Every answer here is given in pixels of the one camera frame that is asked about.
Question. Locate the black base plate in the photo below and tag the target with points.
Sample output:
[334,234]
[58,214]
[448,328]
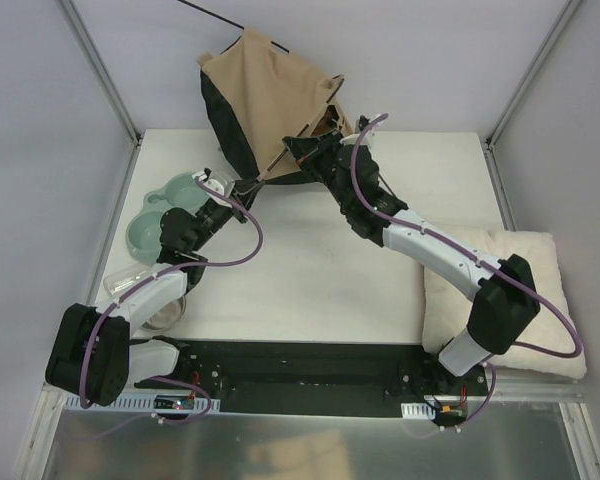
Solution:
[319,379]

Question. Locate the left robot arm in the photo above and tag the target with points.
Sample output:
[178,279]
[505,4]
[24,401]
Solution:
[92,355]

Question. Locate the beige fabric pet tent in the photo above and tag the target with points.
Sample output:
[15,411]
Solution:
[255,95]

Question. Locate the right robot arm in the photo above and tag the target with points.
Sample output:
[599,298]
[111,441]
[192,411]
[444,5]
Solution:
[502,292]

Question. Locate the clear plastic cup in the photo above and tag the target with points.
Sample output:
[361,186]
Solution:
[116,283]

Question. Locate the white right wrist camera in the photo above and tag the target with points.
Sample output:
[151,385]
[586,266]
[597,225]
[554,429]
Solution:
[364,134]

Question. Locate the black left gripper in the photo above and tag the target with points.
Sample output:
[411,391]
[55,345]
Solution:
[243,201]

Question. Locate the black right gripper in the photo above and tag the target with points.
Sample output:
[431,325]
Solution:
[309,151]

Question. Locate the steel pet bowl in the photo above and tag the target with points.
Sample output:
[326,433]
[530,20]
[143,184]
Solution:
[166,317]

